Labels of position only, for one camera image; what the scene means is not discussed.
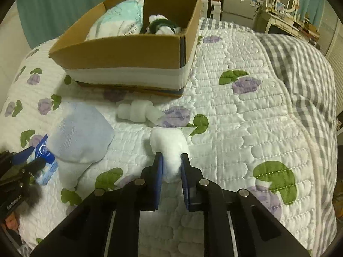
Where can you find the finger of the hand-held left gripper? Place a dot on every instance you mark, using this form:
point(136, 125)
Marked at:
point(25, 155)
point(36, 166)

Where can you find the cardboard box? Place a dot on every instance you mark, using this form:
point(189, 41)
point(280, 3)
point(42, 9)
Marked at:
point(120, 50)

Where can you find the white cotton wad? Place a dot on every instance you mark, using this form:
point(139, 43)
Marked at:
point(168, 144)

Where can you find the white small cabinet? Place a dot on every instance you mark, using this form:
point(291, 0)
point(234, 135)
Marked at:
point(211, 8)

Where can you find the silver mini fridge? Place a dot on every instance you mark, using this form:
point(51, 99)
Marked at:
point(238, 5)

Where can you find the person's left hand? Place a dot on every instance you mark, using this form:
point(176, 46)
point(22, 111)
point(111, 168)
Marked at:
point(10, 222)

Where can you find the light blue sock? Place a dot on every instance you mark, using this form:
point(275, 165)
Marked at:
point(80, 136)

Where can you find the white green soft pack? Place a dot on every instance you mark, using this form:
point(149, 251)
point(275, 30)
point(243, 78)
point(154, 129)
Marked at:
point(118, 18)

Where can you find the grey checked blanket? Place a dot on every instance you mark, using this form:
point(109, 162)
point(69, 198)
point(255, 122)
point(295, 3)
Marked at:
point(302, 67)

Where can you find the green curtain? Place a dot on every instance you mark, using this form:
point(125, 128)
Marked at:
point(67, 5)

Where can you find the blue tissue packet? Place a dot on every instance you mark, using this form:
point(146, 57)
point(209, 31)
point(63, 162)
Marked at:
point(46, 152)

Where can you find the white louvered door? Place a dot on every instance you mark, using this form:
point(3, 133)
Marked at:
point(333, 34)

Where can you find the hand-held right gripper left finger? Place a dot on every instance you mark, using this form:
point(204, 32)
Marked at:
point(158, 176)

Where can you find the white floral quilt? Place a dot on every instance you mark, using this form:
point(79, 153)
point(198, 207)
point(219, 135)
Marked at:
point(227, 128)

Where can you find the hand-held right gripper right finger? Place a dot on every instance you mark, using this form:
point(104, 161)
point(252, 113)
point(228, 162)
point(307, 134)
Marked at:
point(185, 182)

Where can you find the rolled white sock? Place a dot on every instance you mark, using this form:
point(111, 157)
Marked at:
point(136, 112)

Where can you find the cream dressing table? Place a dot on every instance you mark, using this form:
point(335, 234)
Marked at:
point(281, 24)

